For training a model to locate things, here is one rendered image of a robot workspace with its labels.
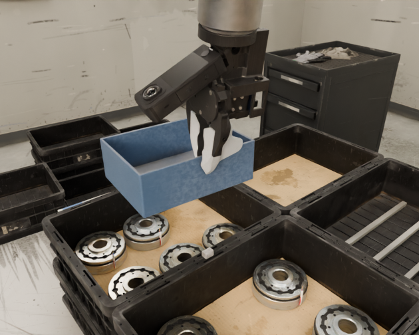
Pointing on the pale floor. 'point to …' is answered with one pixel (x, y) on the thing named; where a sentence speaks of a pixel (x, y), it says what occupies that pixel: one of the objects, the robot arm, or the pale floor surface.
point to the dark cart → (330, 92)
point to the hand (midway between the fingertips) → (201, 165)
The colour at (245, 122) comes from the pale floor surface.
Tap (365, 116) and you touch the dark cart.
